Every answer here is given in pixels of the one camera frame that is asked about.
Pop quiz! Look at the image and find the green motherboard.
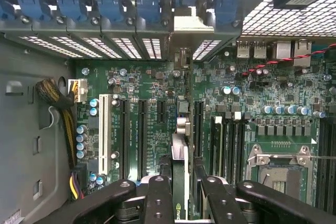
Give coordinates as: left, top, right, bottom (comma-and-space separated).
73, 39, 336, 209

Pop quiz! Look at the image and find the white expansion slot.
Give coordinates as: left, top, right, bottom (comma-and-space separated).
98, 93, 109, 175

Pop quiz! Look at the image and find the CPU socket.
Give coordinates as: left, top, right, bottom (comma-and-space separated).
247, 144, 316, 207

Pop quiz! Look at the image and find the short black expansion slot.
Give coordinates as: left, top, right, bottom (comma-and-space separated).
157, 100, 167, 123

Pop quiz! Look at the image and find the thin locking lever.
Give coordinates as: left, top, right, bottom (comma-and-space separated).
309, 155, 336, 161

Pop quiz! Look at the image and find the open PC case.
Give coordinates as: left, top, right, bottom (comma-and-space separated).
0, 0, 336, 61

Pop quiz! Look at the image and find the long black expansion slot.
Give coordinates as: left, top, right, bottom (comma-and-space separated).
194, 100, 205, 158
120, 99, 131, 180
138, 99, 149, 180

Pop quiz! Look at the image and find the red black twisted wire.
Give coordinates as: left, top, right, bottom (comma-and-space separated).
240, 46, 336, 77

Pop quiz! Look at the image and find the yellow black sleeved power cable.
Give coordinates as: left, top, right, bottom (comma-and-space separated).
35, 78, 89, 201

